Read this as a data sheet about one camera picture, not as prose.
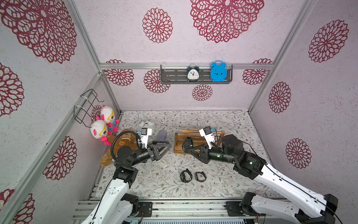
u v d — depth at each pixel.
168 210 0.75
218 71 0.90
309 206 0.39
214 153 0.56
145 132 0.60
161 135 1.01
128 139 0.89
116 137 0.91
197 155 0.56
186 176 0.85
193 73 0.90
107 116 0.94
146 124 0.97
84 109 0.75
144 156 0.59
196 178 0.83
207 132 0.57
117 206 0.46
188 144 0.62
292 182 0.43
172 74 0.95
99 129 0.85
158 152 0.57
